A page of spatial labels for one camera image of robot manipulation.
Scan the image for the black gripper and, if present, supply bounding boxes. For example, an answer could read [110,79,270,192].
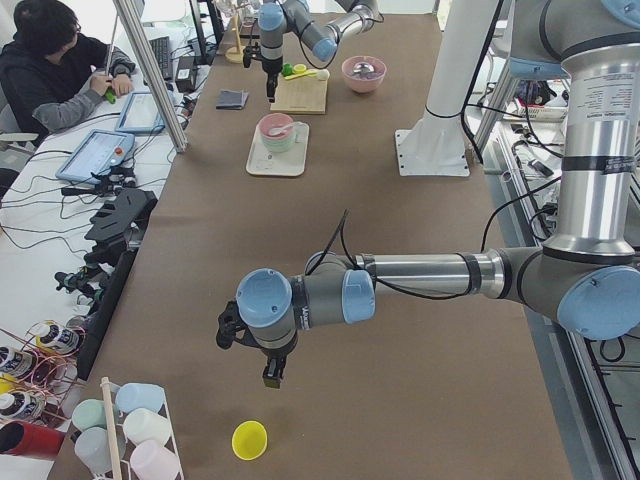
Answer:
[243,42,283,103]
[215,300,298,389]

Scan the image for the small pink bowl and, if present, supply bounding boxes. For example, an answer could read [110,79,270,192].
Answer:
[258,112,293,140]

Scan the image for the white ceramic spoon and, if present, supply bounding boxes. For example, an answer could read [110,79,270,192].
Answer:
[268,121,302,137]

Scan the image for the large pink ice bowl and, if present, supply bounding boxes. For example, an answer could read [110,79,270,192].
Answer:
[341,56,387,93]

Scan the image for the bamboo cutting board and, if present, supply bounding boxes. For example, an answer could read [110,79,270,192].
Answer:
[270,76,328,115]

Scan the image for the yellow plastic knife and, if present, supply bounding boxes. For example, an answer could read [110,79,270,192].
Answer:
[283,69,318,81]

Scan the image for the wooden cup rack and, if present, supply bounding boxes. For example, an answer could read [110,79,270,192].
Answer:
[214,0,261,64]

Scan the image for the folded grey cloth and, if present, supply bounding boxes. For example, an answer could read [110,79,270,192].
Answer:
[216,89,248,110]

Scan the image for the stacked green bowls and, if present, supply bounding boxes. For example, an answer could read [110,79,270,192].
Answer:
[261,134,295,153]

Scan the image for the yellow plastic cup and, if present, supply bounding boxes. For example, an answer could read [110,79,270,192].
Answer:
[231,420,268,461]

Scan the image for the cream rabbit tray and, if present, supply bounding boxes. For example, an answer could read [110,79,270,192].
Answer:
[245,122,310,177]

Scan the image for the metal ice scoop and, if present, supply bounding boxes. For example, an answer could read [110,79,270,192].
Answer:
[351,61,376,78]

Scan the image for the black laptop keyboard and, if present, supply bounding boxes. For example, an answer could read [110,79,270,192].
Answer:
[149,36,173,81]

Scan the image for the white plastic cup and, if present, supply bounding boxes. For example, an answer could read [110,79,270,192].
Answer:
[122,408,172,446]

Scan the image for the light blue plastic cup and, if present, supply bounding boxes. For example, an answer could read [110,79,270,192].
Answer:
[115,383,166,414]

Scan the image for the pale pink plastic cup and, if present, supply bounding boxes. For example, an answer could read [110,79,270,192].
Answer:
[130,440,180,480]

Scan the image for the white cup rack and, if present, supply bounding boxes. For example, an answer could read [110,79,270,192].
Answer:
[100,377,185,479]

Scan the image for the mint green plastic cup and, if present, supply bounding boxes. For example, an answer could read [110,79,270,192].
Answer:
[71,399,107,431]

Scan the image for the grey plastic cup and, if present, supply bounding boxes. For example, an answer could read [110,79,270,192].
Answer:
[74,426,112,475]

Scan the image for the seated person in hoodie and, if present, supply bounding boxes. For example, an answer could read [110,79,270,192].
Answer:
[1,1,136,145]

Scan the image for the red cylinder can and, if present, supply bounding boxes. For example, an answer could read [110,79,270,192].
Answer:
[1,421,65,460]

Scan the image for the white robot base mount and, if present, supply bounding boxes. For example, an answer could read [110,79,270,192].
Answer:
[395,0,502,177]

